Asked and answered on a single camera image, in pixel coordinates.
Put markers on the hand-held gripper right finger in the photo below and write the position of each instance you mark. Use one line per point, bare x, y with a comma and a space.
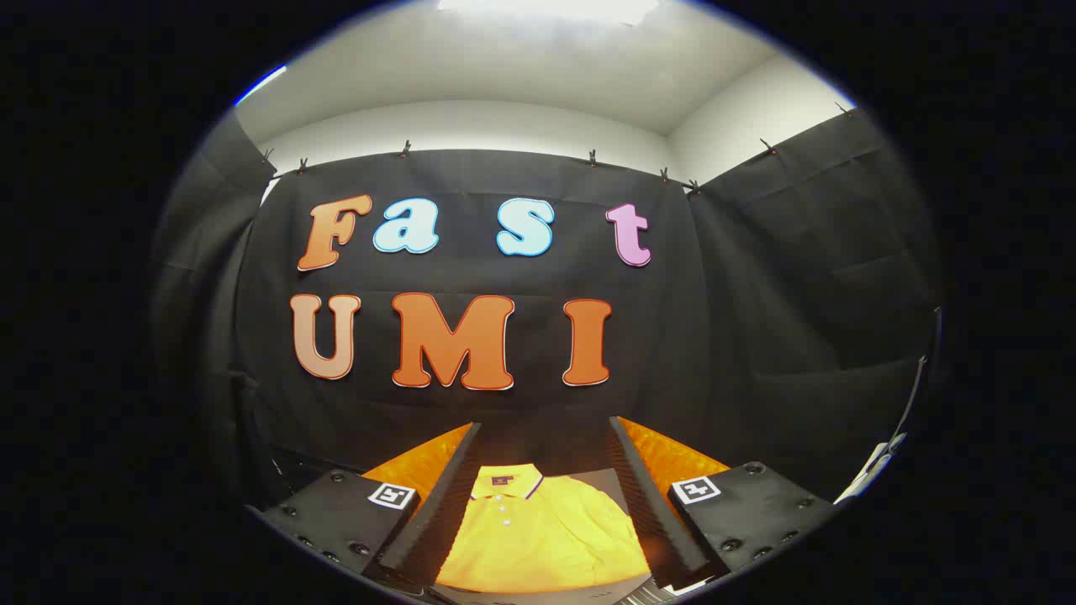
647, 504

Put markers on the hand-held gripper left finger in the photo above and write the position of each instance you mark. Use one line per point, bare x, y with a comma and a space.
445, 512

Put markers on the yellow polo shirt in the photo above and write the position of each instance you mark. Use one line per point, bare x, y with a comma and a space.
538, 538

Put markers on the black backdrop cloth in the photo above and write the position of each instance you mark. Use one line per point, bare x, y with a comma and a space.
521, 277

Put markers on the white light strip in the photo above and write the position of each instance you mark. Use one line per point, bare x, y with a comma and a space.
261, 85

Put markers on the bright ceiling light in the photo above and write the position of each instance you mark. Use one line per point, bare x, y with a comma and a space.
546, 8

